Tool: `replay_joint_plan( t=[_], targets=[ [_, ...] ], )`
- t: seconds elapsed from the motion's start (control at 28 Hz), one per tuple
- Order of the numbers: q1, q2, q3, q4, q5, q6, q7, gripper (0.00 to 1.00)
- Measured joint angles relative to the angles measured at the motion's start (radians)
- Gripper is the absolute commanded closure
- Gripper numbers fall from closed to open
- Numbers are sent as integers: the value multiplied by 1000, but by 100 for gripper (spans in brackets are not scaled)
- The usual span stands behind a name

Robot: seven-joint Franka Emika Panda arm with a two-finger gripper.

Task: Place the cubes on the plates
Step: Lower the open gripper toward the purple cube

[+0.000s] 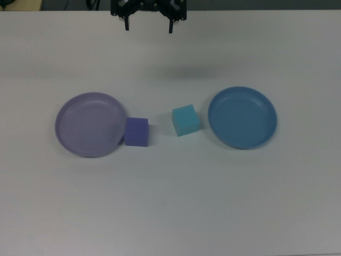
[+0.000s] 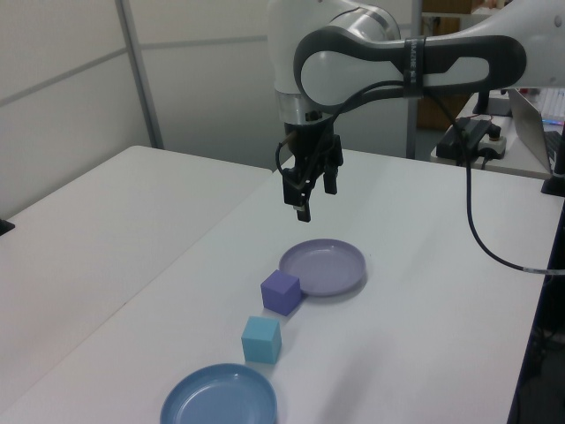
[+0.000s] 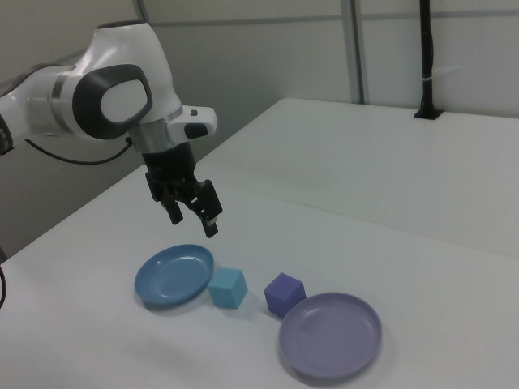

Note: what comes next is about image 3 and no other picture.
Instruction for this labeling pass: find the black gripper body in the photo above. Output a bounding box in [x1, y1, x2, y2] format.
[141, 141, 199, 190]

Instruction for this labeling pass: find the light blue cube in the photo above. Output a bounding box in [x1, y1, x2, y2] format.
[208, 267, 249, 310]

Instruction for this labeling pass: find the purple cube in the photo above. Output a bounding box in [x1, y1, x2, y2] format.
[263, 272, 307, 319]

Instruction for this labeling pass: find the blue round plate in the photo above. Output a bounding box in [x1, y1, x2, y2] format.
[134, 243, 215, 311]

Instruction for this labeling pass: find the purple round plate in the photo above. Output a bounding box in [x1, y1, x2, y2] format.
[278, 292, 384, 374]

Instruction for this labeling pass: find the black pole base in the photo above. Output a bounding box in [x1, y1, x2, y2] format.
[413, 107, 443, 122]

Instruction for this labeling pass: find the black upright pole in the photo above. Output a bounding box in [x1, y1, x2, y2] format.
[417, 0, 437, 114]

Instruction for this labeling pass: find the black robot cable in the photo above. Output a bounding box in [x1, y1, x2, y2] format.
[0, 135, 135, 311]

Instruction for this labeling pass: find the grey partition post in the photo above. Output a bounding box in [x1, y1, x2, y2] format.
[135, 0, 156, 24]
[339, 0, 365, 105]

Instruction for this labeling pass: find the white cable tie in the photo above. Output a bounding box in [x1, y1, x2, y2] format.
[421, 66, 463, 83]

